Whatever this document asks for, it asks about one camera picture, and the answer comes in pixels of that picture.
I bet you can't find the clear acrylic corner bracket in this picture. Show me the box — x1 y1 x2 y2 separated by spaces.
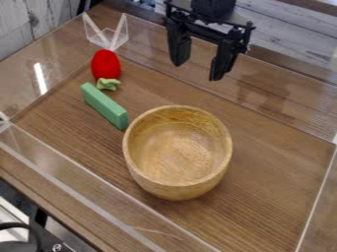
82 13 129 51

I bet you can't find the red plush strawberry toy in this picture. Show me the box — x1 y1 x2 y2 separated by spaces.
91 49 122 91

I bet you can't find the clear acrylic tray wall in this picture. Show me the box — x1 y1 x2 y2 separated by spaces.
0 113 214 252

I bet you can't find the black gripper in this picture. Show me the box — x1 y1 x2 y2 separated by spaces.
165 0 256 81

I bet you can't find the black cable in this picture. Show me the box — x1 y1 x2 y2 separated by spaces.
0 221 43 252

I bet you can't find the wooden bowl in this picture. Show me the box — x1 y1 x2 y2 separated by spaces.
123 105 233 201

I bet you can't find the green rectangular block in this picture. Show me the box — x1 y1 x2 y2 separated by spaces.
80 83 129 130

